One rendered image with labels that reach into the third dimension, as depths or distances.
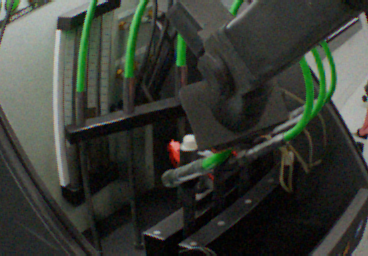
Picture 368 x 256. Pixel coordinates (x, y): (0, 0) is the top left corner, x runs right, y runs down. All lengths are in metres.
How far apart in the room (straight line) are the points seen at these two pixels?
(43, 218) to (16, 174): 0.07
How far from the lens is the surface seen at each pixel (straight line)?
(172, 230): 1.20
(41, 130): 1.29
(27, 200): 0.88
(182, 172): 1.00
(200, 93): 0.84
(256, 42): 0.60
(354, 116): 1.62
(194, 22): 0.75
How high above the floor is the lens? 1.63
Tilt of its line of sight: 25 degrees down
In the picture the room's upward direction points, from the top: straight up
